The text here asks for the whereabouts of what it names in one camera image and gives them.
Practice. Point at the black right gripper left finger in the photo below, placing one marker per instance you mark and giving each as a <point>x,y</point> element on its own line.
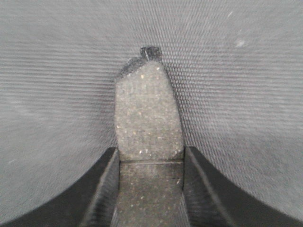
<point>89,202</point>

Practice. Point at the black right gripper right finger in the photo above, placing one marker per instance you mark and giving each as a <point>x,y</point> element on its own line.
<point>212,200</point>

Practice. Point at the dark conveyor belt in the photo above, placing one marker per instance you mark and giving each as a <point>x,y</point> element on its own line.
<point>236,67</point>

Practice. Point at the brake pad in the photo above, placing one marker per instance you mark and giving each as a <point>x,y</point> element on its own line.
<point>150,143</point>

